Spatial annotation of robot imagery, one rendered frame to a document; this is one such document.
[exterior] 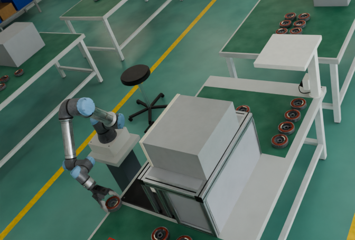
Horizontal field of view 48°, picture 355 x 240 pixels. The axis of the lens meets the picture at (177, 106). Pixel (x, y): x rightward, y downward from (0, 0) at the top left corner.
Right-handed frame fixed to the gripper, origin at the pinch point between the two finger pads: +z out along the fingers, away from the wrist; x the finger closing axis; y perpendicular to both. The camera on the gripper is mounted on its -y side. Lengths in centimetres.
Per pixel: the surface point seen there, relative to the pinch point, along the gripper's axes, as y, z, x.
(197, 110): -72, -14, -49
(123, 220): -4.7, 10.1, 5.6
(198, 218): -58, 28, -6
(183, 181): -66, 5, -13
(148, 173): -44.8, -7.9, -11.4
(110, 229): -1.0, 7.7, 14.1
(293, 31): -36, 31, -221
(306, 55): -99, 17, -123
